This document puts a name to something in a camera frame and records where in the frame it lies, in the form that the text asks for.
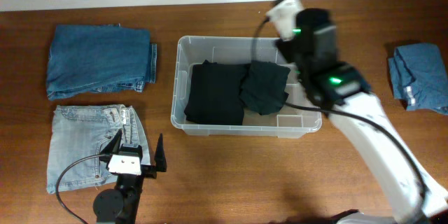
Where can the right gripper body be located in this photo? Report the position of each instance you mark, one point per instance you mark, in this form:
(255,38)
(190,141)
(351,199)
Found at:
(288,52)

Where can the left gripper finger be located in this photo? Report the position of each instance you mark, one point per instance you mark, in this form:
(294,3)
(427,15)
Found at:
(113,146)
(159,157)

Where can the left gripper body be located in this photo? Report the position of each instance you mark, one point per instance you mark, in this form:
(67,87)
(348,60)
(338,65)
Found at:
(148,171)

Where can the small dark garment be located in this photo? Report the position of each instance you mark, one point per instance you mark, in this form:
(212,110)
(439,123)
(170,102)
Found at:
(263,90)

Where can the large black garment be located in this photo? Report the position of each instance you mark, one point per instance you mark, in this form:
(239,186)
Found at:
(214,94)

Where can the blue shirt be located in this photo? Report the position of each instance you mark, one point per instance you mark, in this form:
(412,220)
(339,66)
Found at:
(418,77)

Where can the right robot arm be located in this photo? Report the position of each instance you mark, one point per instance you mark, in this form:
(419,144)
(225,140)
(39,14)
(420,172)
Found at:
(339,91)

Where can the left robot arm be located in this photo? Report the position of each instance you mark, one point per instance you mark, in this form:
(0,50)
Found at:
(120,204)

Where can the light blue folded jeans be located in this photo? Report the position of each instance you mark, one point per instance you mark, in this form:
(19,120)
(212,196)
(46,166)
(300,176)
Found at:
(81,131)

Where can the clear plastic storage bin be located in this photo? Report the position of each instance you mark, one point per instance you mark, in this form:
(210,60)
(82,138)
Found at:
(191,50)

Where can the dark blue folded jeans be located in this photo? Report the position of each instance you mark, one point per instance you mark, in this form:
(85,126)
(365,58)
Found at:
(99,59)

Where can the left white camera box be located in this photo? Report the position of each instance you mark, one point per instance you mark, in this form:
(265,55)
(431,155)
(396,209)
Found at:
(124,164)

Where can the white camera box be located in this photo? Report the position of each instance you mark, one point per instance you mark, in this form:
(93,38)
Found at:
(124,164)
(283,16)

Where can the right white camera box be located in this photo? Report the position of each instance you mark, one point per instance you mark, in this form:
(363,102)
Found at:
(283,16)

